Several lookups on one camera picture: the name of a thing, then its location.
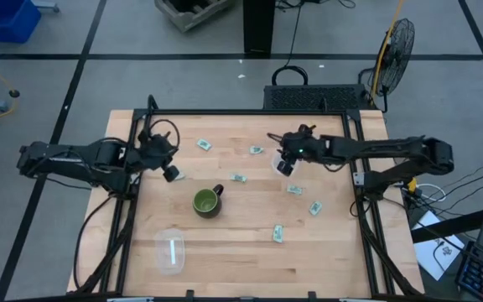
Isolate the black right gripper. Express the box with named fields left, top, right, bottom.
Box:
left=275, top=123, right=330, bottom=178

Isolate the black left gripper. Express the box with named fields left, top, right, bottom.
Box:
left=137, top=128, right=180, bottom=183

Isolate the clear round plastic container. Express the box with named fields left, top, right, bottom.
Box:
left=270, top=150, right=299, bottom=178

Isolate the dark mug with green inside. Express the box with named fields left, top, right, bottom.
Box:
left=192, top=183, right=225, bottom=219

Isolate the clear plastic container lid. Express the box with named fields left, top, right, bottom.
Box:
left=153, top=228, right=186, bottom=276

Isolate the black upright box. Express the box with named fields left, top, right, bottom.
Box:
left=243, top=0, right=276, bottom=58

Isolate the black floor fan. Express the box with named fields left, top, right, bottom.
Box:
left=358, top=18, right=416, bottom=113

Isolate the grey wooden crate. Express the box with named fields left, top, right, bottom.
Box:
left=154, top=0, right=236, bottom=34

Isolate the white paper sheet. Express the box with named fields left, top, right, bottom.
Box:
left=413, top=209, right=465, bottom=281

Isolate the blue plastic bin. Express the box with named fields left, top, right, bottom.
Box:
left=0, top=0, right=42, bottom=44

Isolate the black backlit keyboard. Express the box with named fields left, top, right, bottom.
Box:
left=454, top=241, right=483, bottom=302

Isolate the black aluminium table frame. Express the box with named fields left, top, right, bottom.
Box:
left=71, top=95, right=425, bottom=302

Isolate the black hanging cable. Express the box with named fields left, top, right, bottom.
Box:
left=271, top=2, right=309, bottom=87

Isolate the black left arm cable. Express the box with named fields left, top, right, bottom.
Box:
left=73, top=195, right=115, bottom=290

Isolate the yellow hanging cable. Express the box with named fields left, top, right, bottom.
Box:
left=369, top=0, right=406, bottom=100

